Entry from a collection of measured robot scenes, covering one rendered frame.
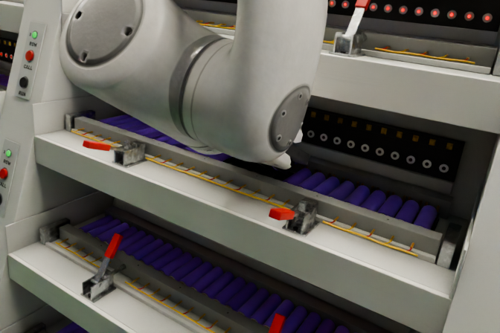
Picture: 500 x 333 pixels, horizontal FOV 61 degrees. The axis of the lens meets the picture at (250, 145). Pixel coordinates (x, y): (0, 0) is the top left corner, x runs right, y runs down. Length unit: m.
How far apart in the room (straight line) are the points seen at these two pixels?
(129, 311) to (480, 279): 0.43
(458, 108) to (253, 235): 0.24
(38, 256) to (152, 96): 0.52
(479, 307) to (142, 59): 0.34
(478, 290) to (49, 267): 0.58
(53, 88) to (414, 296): 0.58
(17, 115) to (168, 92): 0.52
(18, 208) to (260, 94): 0.57
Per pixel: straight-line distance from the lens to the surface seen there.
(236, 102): 0.25
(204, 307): 0.61
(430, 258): 0.47
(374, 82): 0.44
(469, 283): 0.43
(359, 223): 0.48
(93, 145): 0.56
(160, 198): 0.55
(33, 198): 0.77
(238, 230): 0.49
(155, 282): 0.66
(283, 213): 0.40
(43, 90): 0.73
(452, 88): 0.43
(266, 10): 0.24
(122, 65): 0.26
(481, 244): 0.42
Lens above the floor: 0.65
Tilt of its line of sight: 4 degrees down
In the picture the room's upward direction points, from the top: 14 degrees clockwise
